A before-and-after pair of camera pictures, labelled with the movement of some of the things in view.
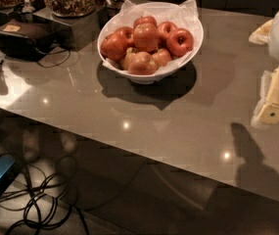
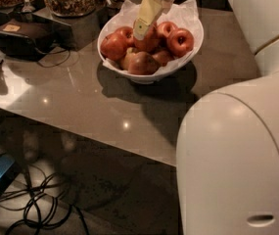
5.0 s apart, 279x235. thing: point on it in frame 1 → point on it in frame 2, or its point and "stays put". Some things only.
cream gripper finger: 277,95 → 153,5
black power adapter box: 23,40 stays put
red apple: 146,37 stays put
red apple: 114,47 stays put
